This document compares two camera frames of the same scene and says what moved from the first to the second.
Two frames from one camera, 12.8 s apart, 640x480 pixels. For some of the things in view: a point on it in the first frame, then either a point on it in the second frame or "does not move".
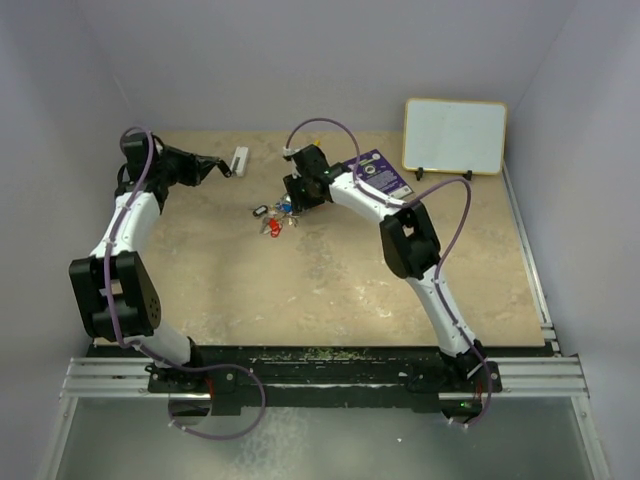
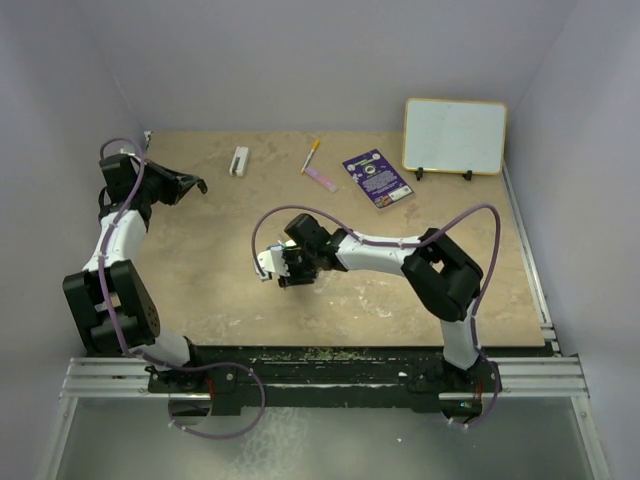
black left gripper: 197,167 to 170,180
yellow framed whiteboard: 454,136 does not move
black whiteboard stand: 420,172 does not move
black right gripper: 297,201 to 293,277
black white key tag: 225,169 to 202,186
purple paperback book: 373,171 does not move
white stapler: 239,161 does not move
